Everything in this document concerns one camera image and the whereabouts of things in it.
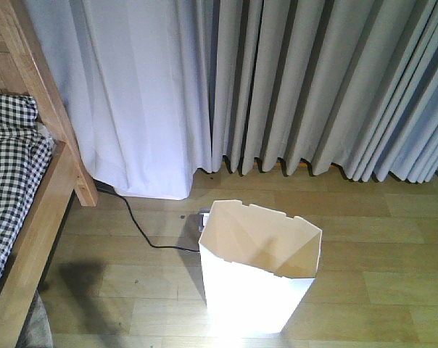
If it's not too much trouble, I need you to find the white paper trash bin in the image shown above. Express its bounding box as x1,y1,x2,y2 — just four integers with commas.
199,200,323,336

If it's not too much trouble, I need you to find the white floor power socket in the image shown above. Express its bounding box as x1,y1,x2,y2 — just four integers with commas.
198,208,210,233

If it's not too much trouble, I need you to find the white sheer curtain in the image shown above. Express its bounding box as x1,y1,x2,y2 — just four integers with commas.
25,1,211,200

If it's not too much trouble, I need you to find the light grey curtain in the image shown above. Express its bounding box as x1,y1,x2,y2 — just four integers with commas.
192,1,438,183

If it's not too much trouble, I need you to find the black white checkered blanket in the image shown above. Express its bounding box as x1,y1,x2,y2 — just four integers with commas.
0,94,54,279

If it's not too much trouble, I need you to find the round grey yellow rug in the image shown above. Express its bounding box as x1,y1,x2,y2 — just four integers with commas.
16,292,54,348

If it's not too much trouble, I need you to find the black power cord on floor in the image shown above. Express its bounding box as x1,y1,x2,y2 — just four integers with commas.
95,183,201,253

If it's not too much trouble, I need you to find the wooden bed frame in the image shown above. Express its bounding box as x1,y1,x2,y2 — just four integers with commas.
0,1,98,347

